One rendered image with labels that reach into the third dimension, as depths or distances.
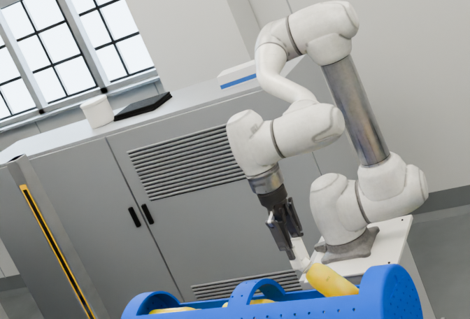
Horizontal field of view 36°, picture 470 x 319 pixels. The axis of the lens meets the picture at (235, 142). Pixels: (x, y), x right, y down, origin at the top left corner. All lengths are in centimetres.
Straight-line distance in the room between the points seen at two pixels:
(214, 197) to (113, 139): 62
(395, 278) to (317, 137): 45
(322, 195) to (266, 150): 68
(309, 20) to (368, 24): 233
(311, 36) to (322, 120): 53
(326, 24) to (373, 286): 80
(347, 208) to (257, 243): 144
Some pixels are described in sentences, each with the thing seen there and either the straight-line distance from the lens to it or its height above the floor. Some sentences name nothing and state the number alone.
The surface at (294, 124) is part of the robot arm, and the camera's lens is 179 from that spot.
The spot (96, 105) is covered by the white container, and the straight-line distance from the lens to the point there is 414.
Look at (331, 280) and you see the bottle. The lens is 197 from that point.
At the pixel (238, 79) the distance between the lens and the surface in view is 365.
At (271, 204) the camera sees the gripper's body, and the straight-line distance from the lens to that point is 189.
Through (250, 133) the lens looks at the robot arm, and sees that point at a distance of 181.
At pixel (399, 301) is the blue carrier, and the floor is 114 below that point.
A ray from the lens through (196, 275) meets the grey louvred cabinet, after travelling 412.
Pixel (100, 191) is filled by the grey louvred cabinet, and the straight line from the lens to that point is 413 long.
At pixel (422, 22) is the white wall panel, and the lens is 450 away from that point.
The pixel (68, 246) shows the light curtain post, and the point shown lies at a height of 130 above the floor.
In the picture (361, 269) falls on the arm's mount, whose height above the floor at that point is 101.
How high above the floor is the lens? 216
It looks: 15 degrees down
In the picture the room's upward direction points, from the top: 23 degrees counter-clockwise
